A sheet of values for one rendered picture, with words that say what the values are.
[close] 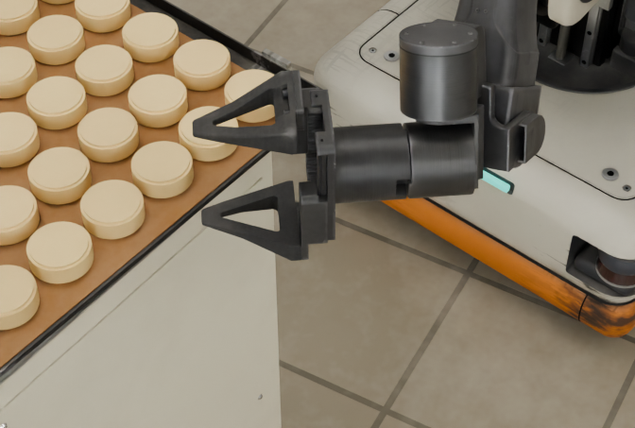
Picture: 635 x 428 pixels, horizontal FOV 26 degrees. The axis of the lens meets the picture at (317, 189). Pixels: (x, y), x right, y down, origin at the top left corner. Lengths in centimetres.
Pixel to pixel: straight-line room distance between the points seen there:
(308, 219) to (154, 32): 30
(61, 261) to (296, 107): 23
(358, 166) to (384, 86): 114
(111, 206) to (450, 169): 27
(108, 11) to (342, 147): 35
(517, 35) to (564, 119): 105
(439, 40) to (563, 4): 86
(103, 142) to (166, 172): 6
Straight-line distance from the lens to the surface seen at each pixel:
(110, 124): 116
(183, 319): 128
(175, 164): 112
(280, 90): 99
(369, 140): 100
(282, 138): 95
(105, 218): 109
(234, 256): 129
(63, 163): 113
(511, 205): 205
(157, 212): 111
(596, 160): 205
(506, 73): 105
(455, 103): 99
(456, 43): 98
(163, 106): 117
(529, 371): 214
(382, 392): 210
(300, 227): 103
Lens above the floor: 173
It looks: 47 degrees down
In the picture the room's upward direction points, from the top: straight up
